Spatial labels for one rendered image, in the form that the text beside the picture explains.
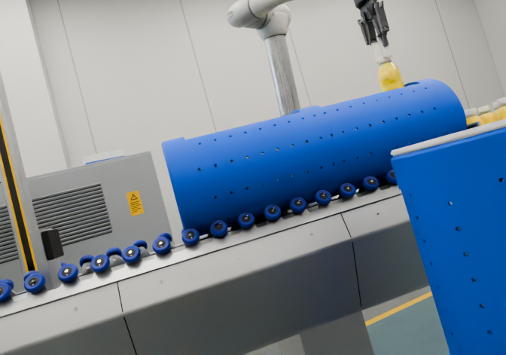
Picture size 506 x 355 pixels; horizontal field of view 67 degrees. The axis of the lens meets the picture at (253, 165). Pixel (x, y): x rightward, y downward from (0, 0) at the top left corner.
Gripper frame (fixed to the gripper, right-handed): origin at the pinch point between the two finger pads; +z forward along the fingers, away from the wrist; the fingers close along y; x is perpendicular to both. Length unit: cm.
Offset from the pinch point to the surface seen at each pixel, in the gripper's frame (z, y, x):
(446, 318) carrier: 64, 47, -35
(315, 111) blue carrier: 15.8, 8.3, -31.9
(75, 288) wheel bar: 44, 11, -104
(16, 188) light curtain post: 11, -31, -125
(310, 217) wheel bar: 44, 11, -43
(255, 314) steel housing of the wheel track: 64, 10, -64
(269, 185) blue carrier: 33, 13, -52
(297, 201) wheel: 39, 10, -45
